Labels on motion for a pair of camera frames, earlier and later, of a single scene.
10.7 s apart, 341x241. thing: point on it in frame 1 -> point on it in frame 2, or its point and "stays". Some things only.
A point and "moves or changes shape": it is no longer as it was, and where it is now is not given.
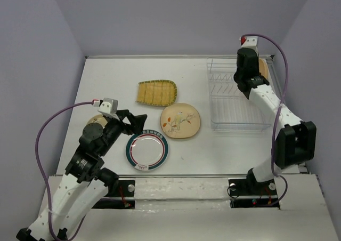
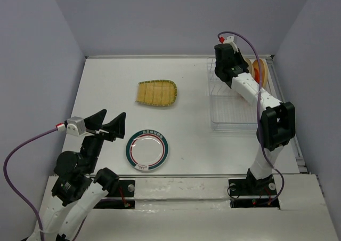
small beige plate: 97,119 moves or changes shape
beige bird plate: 180,120 moves or changes shape
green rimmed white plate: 147,150 stays
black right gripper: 258,65 -> 239,55
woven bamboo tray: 160,93 stays
